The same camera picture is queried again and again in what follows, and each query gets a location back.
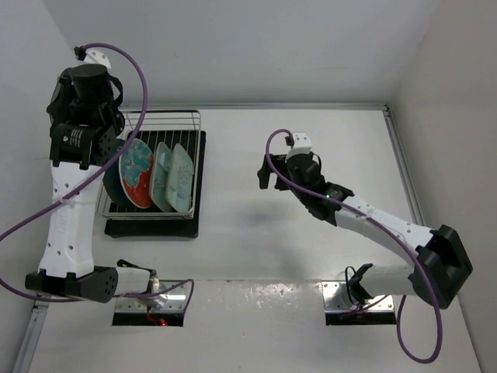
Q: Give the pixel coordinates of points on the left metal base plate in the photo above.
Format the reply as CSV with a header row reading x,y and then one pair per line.
x,y
173,297

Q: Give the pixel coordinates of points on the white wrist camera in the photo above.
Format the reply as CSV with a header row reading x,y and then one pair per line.
x,y
86,55
299,143

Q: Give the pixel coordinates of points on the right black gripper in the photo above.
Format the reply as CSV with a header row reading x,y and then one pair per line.
x,y
279,165

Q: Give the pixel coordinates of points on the metal wire dish rack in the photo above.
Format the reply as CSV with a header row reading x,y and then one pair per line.
x,y
170,127

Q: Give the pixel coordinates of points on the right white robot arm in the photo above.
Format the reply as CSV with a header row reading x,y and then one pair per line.
x,y
436,264

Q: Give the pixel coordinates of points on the aluminium frame rail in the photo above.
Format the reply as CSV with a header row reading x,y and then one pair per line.
x,y
400,155

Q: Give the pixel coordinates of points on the metal base plate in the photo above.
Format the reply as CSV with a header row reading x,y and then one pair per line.
x,y
173,297
336,300

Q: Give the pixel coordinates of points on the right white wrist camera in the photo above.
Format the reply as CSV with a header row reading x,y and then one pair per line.
x,y
299,143

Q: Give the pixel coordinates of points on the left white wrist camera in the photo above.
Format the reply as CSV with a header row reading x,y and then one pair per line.
x,y
86,55

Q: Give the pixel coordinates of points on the light teal divided rectangular plate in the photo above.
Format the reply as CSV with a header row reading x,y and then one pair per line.
x,y
159,177

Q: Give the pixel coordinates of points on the black drip tray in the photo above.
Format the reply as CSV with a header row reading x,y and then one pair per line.
x,y
182,228

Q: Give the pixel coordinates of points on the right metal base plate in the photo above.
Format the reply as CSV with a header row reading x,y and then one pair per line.
x,y
336,300

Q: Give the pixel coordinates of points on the round dark teal plate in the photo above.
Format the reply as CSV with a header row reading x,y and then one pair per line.
x,y
113,187

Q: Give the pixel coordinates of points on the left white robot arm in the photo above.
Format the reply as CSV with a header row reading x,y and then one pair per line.
x,y
85,124

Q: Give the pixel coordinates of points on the red and teal round plate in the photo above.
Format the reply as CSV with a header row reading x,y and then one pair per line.
x,y
135,166

